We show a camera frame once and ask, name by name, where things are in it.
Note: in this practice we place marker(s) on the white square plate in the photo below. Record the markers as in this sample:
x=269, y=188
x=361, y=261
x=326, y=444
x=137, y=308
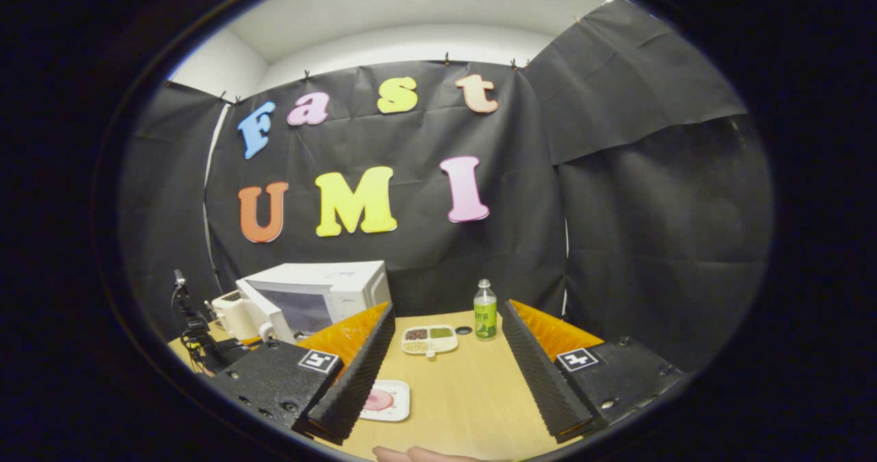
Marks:
x=399, y=407

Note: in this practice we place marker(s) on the pink ham slice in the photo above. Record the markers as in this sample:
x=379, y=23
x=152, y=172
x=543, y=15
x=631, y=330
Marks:
x=380, y=400

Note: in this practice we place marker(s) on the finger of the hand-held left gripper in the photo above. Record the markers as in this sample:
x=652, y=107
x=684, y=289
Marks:
x=252, y=342

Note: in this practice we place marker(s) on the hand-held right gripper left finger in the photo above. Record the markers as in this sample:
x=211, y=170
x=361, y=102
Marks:
x=356, y=380

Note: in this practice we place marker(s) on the green drink bottle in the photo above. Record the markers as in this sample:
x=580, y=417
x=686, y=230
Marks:
x=485, y=311

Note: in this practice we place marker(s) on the white divided dish of beans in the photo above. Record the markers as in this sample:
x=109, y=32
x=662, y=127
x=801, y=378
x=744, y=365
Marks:
x=430, y=339

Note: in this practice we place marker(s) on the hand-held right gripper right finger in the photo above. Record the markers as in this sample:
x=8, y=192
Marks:
x=538, y=380

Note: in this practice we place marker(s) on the white microwave oven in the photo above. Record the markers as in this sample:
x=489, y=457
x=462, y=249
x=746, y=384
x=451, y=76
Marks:
x=342, y=284

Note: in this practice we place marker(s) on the white toaster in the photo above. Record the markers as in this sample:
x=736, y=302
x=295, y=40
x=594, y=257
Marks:
x=233, y=314

